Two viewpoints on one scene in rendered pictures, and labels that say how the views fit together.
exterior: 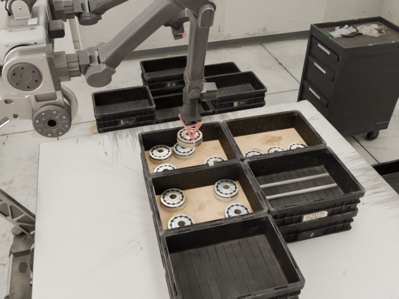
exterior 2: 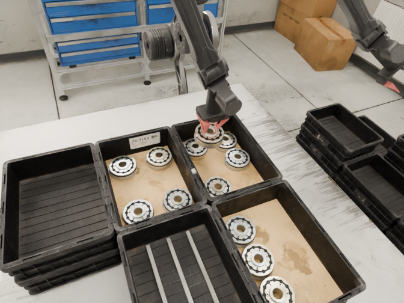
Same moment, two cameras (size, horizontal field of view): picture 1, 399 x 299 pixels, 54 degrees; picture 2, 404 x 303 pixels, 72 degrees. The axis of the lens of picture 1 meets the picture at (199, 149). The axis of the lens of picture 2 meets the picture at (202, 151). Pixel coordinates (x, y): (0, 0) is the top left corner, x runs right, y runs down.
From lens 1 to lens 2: 1.31 m
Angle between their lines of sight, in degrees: 55
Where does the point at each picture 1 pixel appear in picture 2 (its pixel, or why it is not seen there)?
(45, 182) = (197, 95)
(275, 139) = (300, 263)
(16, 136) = (303, 101)
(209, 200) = (165, 189)
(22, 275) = not seen: hidden behind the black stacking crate
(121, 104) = (348, 131)
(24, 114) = not seen: hidden behind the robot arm
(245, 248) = (94, 226)
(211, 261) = (82, 196)
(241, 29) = not seen: outside the picture
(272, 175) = (217, 258)
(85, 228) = (152, 124)
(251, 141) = (282, 229)
